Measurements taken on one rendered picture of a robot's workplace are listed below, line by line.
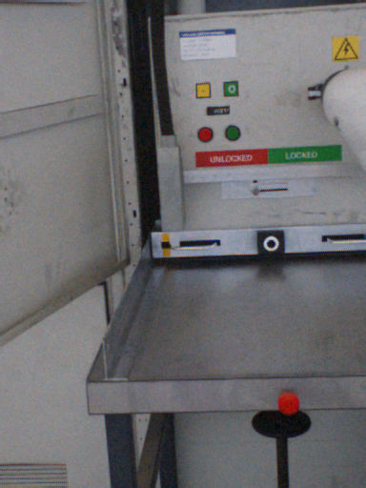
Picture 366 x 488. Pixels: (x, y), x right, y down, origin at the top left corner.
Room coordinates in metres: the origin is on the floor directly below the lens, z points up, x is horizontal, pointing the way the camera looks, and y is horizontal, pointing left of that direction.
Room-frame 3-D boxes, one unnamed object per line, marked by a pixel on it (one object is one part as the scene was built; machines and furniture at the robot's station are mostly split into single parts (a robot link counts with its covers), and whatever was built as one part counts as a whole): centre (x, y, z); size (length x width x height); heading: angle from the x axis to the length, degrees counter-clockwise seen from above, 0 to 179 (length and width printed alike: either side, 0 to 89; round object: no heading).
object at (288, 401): (1.12, -0.15, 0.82); 0.04 x 0.03 x 0.03; 175
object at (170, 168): (1.73, 0.01, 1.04); 0.08 x 0.05 x 0.17; 175
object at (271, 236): (1.76, -0.20, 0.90); 0.06 x 0.03 x 0.05; 85
